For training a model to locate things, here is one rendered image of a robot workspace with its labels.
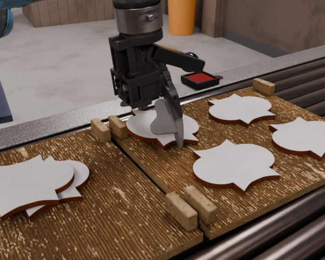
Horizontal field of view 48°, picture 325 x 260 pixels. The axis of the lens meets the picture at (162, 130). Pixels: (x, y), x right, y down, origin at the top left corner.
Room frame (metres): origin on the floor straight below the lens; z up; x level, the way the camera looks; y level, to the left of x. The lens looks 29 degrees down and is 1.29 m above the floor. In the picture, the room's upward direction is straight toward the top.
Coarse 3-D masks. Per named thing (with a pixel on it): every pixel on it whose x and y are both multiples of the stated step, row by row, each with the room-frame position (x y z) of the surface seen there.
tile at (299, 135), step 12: (300, 120) 0.66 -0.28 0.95; (276, 132) 0.61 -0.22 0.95; (288, 132) 0.61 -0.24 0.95; (300, 132) 0.61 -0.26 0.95; (312, 132) 0.61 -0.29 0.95; (324, 132) 0.61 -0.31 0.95; (276, 144) 0.57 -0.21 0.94; (288, 144) 0.56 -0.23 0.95; (300, 144) 0.56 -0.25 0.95; (312, 144) 0.56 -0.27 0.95; (324, 144) 0.56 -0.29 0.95
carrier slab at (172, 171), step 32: (224, 96) 0.80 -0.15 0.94; (256, 96) 0.80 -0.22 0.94; (224, 128) 0.64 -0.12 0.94; (256, 128) 0.64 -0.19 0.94; (160, 160) 0.53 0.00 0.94; (192, 160) 0.53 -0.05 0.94; (288, 160) 0.53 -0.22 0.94; (224, 192) 0.44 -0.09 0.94; (256, 192) 0.44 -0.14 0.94; (288, 192) 0.44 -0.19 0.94; (224, 224) 0.37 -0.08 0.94
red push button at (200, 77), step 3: (192, 75) 0.96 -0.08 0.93; (195, 75) 0.96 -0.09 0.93; (198, 75) 0.96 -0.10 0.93; (201, 75) 0.96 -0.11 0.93; (204, 75) 0.96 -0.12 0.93; (207, 75) 0.96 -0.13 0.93; (192, 78) 0.93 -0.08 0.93; (195, 78) 0.93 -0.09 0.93; (198, 78) 0.93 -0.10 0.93; (201, 78) 0.93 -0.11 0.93; (204, 78) 0.93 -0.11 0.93; (207, 78) 0.93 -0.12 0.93; (210, 78) 0.93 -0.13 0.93; (213, 78) 0.93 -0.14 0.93; (195, 81) 0.91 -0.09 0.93; (198, 81) 0.91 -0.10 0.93; (201, 81) 0.91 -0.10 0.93
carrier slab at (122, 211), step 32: (0, 160) 0.53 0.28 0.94; (96, 160) 0.53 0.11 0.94; (128, 160) 0.53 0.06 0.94; (96, 192) 0.44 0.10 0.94; (128, 192) 0.44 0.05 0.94; (160, 192) 0.44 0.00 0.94; (0, 224) 0.37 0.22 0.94; (32, 224) 0.37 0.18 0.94; (64, 224) 0.37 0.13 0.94; (96, 224) 0.37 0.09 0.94; (128, 224) 0.37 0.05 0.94; (160, 224) 0.37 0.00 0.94; (0, 256) 0.32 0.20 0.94; (32, 256) 0.32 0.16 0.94; (64, 256) 0.32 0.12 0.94; (96, 256) 0.32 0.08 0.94; (128, 256) 0.32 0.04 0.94; (160, 256) 0.32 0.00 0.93
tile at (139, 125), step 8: (136, 112) 0.64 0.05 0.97; (144, 112) 0.65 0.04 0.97; (152, 112) 0.65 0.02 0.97; (128, 120) 0.60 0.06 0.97; (136, 120) 0.61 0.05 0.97; (144, 120) 0.62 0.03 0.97; (152, 120) 0.62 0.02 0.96; (184, 120) 0.65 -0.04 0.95; (192, 120) 0.65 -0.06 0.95; (128, 128) 0.57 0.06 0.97; (136, 128) 0.58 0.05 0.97; (144, 128) 0.58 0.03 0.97; (184, 128) 0.61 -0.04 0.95; (192, 128) 0.62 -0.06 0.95; (136, 136) 0.56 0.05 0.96; (144, 136) 0.56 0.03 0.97; (152, 136) 0.56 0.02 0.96; (160, 136) 0.57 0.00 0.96; (168, 136) 0.57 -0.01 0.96; (184, 136) 0.58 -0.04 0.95; (192, 136) 0.59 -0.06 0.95; (160, 144) 0.55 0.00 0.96; (168, 144) 0.55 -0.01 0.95
